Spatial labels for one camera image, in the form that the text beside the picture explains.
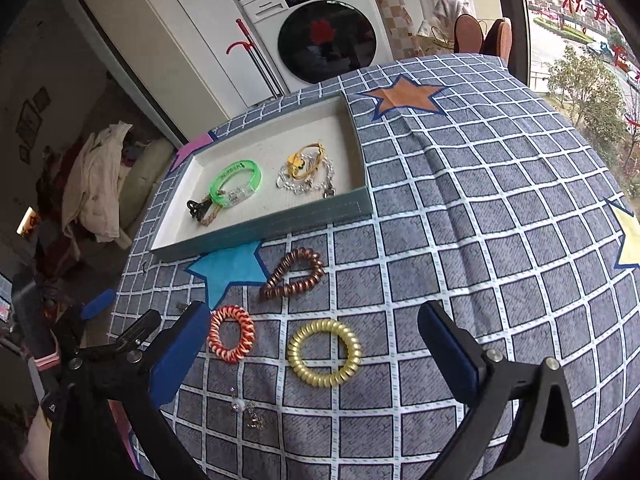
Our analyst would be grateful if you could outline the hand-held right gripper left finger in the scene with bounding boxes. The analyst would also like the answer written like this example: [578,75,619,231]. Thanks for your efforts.
[47,301,212,480]

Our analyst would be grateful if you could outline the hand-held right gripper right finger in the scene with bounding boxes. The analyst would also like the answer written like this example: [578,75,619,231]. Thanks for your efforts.
[418,301,583,480]

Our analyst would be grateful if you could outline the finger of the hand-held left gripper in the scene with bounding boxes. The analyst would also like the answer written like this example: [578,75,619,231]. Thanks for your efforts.
[107,309,162,356]
[52,289,116,356]

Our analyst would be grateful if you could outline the brown braided bracelet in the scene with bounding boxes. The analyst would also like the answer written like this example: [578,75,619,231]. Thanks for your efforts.
[197,200,223,227]

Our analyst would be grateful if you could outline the grey-green shallow tray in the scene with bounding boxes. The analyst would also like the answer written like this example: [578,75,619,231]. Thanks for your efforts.
[149,94,373,263]

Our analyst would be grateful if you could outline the green translucent bracelet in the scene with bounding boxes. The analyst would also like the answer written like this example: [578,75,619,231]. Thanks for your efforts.
[209,160,263,207]

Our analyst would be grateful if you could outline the clear crystal bead chain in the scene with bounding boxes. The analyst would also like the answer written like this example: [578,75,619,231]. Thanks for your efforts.
[276,157,337,199]

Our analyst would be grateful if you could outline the yellow cord sunflower keychain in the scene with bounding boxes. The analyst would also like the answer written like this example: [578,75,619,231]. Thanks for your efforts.
[285,142,328,181]

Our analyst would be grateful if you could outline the small silver charm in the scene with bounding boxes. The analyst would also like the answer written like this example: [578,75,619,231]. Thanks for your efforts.
[230,386,266,431]

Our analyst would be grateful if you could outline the checked star-patch tablecloth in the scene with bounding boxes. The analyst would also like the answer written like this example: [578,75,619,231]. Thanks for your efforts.
[107,52,640,480]

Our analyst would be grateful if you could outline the pile of white clothes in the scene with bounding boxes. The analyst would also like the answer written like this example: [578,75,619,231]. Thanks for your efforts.
[62,121,133,248]

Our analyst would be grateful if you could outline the cream sofa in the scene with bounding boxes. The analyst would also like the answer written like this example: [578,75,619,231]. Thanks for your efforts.
[117,137,176,233]

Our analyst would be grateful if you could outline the white tall cabinet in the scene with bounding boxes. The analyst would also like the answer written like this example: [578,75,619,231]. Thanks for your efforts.
[67,0,281,146]

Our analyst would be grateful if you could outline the white washing machine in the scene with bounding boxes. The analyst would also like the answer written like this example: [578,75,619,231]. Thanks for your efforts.
[212,0,396,97]

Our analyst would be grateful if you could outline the woven bag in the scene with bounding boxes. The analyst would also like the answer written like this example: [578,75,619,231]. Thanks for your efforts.
[415,20,456,56]

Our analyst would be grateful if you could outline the pink chair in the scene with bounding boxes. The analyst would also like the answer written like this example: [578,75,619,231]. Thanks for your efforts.
[452,14,486,55]
[480,17,513,63]

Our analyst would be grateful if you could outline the checkered hanging cloth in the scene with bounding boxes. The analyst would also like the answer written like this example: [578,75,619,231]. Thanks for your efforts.
[367,0,418,61]

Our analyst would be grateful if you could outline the white garment on chair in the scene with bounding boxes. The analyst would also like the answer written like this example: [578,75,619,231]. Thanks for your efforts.
[432,0,473,28]

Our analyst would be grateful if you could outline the orange spiral hair tie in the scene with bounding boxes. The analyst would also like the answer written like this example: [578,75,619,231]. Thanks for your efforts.
[206,305,256,365]

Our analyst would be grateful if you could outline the yellow spiral hair tie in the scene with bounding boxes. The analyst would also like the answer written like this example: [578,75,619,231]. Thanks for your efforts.
[286,319,362,387]

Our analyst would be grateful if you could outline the brown spiral hair tie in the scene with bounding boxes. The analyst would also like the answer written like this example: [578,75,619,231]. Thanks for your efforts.
[259,247,326,301]

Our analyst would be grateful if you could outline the framed wall pictures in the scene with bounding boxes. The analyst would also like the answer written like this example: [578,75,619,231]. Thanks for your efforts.
[15,87,51,161]

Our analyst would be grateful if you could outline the red-handled mop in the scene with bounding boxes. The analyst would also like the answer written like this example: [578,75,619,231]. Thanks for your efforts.
[225,19,283,98]

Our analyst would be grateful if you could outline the black window frame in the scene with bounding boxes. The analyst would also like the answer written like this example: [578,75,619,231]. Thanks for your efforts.
[492,0,533,86]

